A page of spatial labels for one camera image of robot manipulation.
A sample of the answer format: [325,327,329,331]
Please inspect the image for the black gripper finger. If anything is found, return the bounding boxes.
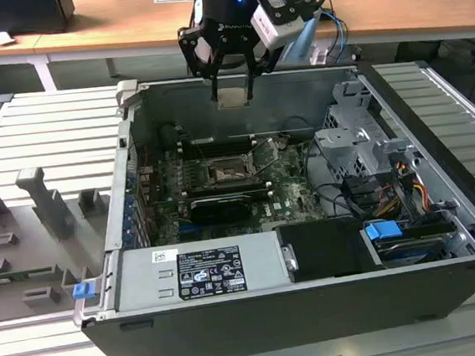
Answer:
[240,34,284,101]
[176,19,227,105]

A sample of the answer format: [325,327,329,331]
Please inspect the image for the grey parts rack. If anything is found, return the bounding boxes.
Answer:
[0,159,123,324]

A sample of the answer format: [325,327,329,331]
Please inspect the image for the grey case latch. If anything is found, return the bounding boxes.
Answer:
[113,78,144,111]

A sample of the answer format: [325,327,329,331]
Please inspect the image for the metal drive cage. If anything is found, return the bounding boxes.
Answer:
[307,73,426,188]

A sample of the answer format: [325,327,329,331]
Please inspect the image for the black graphics card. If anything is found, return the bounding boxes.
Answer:
[153,188,268,232]

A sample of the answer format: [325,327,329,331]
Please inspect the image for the black grey PC case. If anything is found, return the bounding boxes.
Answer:
[50,46,475,356]

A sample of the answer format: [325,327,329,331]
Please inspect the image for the black RAM slot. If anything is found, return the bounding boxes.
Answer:
[179,134,256,148]
[180,138,256,152]
[180,142,256,156]
[180,146,257,160]

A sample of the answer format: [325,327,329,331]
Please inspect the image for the blue cable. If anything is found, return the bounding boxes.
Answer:
[321,6,352,64]

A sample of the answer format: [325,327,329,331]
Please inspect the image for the blue case latch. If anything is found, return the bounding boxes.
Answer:
[71,281,97,303]

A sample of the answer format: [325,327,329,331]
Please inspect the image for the black monitor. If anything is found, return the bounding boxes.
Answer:
[0,0,78,40]

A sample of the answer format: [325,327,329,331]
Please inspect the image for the small white device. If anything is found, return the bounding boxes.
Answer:
[307,44,332,67]

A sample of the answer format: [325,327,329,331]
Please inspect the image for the grey power supply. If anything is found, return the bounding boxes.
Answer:
[111,228,295,313]

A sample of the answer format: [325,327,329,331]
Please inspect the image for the CPU socket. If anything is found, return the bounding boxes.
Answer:
[204,152,262,188]

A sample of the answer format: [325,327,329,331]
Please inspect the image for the wooden desk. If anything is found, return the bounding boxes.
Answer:
[0,0,475,86]

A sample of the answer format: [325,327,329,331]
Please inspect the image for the metal socket cover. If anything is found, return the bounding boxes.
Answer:
[249,137,283,177]

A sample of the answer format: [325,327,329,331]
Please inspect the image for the yellow red power wires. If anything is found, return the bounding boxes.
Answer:
[370,158,431,219]

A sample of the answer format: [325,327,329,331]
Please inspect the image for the thick black cable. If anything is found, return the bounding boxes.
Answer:
[302,134,367,224]

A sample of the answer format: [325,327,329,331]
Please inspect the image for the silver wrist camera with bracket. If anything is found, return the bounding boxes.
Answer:
[248,0,332,52]

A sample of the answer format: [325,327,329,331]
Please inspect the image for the silver green CPU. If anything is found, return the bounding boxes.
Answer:
[215,85,252,111]

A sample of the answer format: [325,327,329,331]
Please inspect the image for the metal locking lever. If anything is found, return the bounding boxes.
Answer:
[194,143,211,168]

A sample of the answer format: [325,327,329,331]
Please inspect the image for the thin black cable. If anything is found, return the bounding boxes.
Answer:
[281,113,316,135]

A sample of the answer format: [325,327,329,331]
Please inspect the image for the hard disk in blue carrier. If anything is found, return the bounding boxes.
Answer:
[361,214,461,271]

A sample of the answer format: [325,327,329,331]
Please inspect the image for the black plastic shroud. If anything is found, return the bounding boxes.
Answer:
[275,213,385,285]

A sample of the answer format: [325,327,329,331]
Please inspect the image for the green motherboard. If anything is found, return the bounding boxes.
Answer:
[136,127,353,246]

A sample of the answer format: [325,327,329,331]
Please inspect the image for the green RAM stick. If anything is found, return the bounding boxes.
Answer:
[0,266,57,284]

